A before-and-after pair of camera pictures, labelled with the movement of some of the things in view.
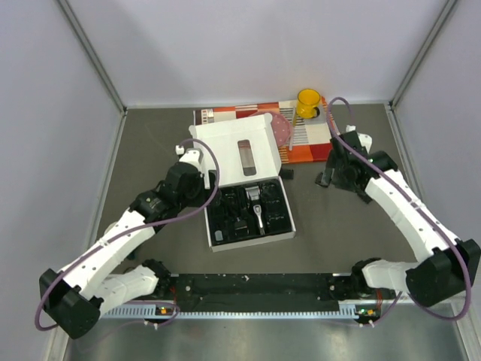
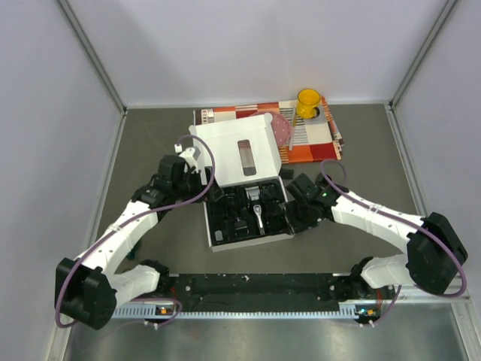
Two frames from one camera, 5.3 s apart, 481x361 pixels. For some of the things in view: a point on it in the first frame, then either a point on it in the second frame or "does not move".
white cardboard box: (246, 152) does not move
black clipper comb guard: (287, 174) does not move
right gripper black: (333, 162) -> (288, 209)
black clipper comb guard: (241, 228) does not move
